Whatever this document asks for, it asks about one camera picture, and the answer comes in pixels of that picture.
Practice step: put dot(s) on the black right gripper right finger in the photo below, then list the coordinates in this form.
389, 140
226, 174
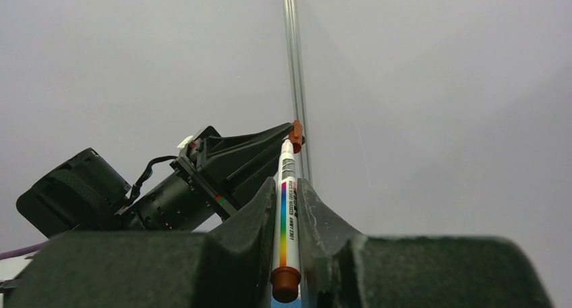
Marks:
343, 267

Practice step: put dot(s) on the brown marker cap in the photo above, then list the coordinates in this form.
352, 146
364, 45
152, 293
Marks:
296, 136

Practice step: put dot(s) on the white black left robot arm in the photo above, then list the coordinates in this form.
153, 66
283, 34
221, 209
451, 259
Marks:
87, 193

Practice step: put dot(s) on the left aluminium frame post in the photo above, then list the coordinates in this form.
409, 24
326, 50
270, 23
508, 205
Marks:
297, 81

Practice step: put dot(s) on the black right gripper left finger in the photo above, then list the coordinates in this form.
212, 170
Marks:
226, 267

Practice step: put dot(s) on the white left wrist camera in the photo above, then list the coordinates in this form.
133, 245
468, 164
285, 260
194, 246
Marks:
185, 142

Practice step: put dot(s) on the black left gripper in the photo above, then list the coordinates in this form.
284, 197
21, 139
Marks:
221, 174

